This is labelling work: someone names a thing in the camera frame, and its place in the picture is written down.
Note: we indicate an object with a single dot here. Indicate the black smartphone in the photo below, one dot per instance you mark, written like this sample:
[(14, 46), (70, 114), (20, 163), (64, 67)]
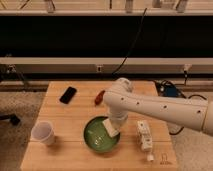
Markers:
[(68, 95)]

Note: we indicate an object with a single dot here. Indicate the white sponge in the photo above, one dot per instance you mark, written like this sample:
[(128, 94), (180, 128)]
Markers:
[(109, 128)]

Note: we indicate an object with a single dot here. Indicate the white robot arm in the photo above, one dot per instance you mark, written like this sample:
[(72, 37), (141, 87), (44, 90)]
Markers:
[(191, 113)]

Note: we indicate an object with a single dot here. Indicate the blue power box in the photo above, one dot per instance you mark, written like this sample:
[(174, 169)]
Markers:
[(168, 89)]

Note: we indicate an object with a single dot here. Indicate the green ceramic bowl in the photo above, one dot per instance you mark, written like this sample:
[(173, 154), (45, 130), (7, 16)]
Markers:
[(96, 136)]

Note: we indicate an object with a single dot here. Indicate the white wall bracket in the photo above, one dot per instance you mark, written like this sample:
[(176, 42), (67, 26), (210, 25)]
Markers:
[(186, 67)]

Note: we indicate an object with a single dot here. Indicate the white plastic cup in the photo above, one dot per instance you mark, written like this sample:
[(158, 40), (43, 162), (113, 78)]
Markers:
[(43, 132)]

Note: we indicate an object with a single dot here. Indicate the black chair base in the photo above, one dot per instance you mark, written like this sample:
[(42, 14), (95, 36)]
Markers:
[(12, 118)]

